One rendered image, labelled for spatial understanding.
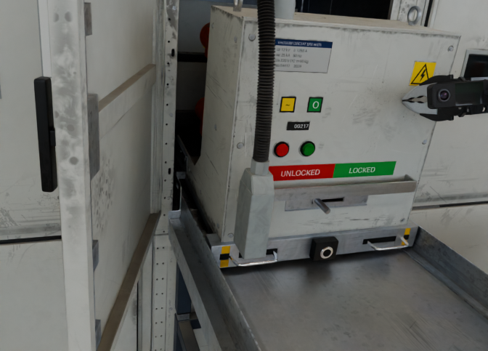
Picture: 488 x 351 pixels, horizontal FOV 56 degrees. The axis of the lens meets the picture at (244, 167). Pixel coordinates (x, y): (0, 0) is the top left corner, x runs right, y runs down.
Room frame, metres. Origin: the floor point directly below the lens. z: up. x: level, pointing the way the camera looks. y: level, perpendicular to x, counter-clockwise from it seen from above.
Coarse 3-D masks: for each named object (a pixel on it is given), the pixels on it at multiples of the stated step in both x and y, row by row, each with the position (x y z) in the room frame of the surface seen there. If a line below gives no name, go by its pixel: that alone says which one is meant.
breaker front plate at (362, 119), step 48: (336, 48) 0.92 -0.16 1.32; (384, 48) 0.95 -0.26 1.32; (432, 48) 1.00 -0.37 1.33; (240, 96) 0.86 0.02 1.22; (288, 96) 0.89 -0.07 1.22; (336, 96) 0.93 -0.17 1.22; (384, 96) 0.97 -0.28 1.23; (240, 144) 0.86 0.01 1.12; (288, 144) 0.90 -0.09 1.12; (336, 144) 0.94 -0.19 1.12; (384, 144) 0.99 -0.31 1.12
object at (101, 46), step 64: (64, 0) 0.47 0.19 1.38; (128, 0) 0.83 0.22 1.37; (64, 64) 0.47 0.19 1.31; (128, 64) 0.83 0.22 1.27; (64, 128) 0.47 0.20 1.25; (128, 128) 0.83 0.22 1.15; (64, 192) 0.47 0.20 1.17; (128, 192) 0.82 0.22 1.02; (64, 256) 0.47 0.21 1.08; (128, 256) 0.82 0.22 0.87
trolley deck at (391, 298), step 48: (192, 288) 0.83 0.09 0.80; (240, 288) 0.82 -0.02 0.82; (288, 288) 0.83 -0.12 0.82; (336, 288) 0.85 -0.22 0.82; (384, 288) 0.86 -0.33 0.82; (432, 288) 0.88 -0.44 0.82; (288, 336) 0.68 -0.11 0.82; (336, 336) 0.69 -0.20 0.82; (384, 336) 0.70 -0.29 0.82; (432, 336) 0.72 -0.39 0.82; (480, 336) 0.73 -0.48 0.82
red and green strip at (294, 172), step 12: (276, 168) 0.90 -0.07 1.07; (288, 168) 0.91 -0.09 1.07; (300, 168) 0.92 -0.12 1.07; (312, 168) 0.93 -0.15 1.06; (324, 168) 0.94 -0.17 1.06; (336, 168) 0.95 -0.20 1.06; (348, 168) 0.96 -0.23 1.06; (360, 168) 0.97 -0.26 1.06; (372, 168) 0.98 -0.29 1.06; (384, 168) 0.99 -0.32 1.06; (276, 180) 0.90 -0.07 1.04
